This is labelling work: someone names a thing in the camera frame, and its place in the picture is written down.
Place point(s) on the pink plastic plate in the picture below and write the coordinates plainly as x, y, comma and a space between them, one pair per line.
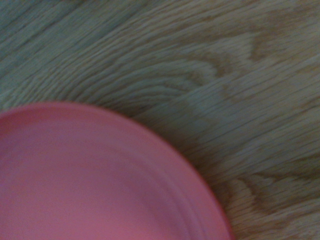
87, 175

